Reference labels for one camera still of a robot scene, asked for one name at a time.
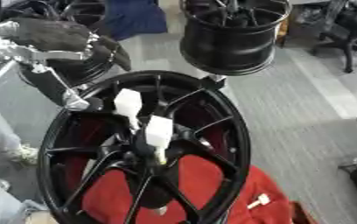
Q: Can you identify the large black spoked wheel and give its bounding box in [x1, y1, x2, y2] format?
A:
[36, 69, 254, 224]

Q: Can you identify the black office chair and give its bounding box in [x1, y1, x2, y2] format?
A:
[308, 0, 357, 74]

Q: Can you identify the white pin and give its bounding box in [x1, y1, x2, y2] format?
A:
[246, 192, 272, 210]
[143, 115, 176, 165]
[112, 88, 145, 131]

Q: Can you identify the black wheel rim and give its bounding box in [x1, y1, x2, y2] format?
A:
[17, 57, 119, 88]
[178, 0, 294, 77]

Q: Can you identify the blue cloth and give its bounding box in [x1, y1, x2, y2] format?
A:
[103, 0, 170, 42]

